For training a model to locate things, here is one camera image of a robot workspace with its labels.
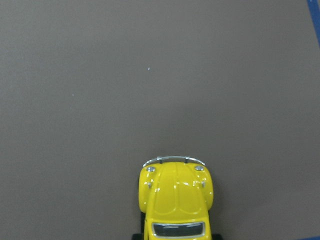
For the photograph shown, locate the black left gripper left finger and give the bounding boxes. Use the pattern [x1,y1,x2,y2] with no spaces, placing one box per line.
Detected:
[131,233,143,240]

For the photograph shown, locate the yellow beetle toy car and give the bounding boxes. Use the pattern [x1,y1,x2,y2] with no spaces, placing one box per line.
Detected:
[138,156,214,240]

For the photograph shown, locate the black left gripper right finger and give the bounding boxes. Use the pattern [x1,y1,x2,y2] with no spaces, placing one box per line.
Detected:
[211,233,223,240]

